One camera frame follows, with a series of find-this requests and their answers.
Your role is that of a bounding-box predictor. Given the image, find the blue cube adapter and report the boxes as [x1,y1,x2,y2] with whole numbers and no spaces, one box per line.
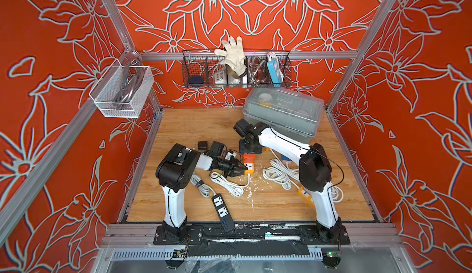
[281,155,291,162]

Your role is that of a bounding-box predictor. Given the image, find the blue power bank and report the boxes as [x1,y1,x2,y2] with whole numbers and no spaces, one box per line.
[267,52,284,87]

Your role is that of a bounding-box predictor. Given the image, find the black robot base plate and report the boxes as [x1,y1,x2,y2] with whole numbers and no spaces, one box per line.
[153,222,351,245]

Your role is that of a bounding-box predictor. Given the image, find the grey plastic storage box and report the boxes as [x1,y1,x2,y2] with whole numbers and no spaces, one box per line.
[243,87,324,144]

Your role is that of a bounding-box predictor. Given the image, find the white work glove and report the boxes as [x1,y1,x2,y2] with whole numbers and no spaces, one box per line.
[214,37,247,78]

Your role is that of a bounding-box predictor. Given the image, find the aluminium frame post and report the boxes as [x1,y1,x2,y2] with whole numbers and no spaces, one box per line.
[102,0,136,51]

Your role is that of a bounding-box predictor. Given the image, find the black wire wall basket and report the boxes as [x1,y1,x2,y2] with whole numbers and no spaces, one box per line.
[182,49,292,89]

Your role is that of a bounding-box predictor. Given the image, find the orange-red cube adapter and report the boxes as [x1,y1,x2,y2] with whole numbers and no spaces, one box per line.
[243,153,256,168]

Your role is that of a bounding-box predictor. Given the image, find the white socket in basket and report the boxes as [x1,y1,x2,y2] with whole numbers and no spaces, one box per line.
[212,68,227,86]

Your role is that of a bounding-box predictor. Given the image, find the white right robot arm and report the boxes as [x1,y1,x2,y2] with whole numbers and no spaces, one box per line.
[234,119,339,229]

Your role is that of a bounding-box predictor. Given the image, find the black power strip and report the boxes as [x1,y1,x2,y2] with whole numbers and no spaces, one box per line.
[211,194,236,233]

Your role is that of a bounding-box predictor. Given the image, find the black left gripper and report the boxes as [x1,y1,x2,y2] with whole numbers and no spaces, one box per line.
[215,157,246,178]

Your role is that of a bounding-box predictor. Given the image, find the dark round item in basket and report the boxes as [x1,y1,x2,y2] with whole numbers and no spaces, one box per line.
[188,75,205,87]

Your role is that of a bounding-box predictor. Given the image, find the short yellow power strip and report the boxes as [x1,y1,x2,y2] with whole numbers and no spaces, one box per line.
[244,162,254,175]

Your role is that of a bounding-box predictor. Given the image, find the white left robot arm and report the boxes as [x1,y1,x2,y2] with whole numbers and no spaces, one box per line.
[156,142,247,229]

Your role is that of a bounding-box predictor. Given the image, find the white wire wall basket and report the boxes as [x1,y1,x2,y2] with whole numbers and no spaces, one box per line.
[89,60,154,118]

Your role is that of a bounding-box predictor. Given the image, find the small black cube adapter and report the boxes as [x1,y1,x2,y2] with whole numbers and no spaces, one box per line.
[197,141,208,151]

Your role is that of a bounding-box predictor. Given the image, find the yellow power strip front right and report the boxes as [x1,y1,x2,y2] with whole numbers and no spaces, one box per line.
[297,187,315,209]

